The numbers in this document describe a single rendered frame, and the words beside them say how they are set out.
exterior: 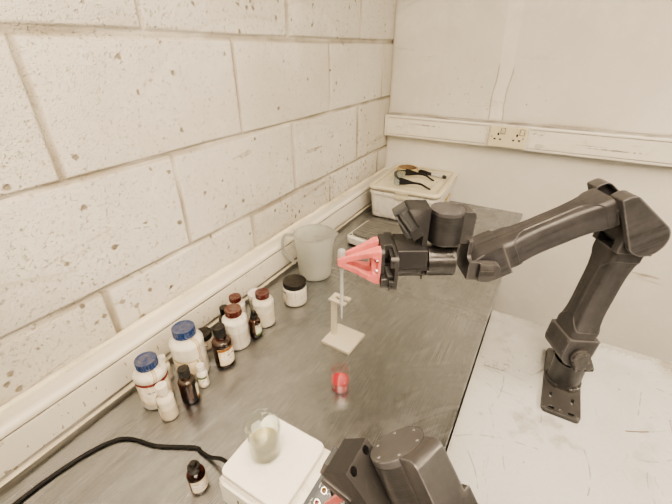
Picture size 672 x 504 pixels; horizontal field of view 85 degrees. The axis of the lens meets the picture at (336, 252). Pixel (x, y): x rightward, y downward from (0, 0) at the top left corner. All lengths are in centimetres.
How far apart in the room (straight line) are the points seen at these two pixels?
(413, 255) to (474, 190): 126
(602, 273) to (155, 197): 89
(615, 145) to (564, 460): 120
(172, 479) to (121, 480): 9
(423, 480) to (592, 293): 55
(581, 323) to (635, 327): 127
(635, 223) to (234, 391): 80
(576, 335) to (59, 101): 101
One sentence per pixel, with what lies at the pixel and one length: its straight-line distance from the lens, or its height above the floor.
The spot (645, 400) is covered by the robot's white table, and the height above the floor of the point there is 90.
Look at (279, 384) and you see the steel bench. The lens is 87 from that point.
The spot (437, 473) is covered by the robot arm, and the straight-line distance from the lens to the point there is 38.
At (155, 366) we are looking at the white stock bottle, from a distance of 84.
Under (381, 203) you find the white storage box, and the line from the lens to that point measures 160.
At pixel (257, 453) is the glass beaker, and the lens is 64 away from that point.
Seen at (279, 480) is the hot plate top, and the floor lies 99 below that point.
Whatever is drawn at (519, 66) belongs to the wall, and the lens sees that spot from 175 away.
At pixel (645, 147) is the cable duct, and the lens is 175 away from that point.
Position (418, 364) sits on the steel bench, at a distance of 92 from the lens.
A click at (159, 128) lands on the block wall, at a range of 88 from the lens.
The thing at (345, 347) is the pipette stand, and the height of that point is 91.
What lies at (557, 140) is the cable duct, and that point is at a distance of 172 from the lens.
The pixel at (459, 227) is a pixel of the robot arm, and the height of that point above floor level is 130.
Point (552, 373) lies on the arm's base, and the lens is 96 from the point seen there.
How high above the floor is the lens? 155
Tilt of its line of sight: 29 degrees down
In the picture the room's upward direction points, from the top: straight up
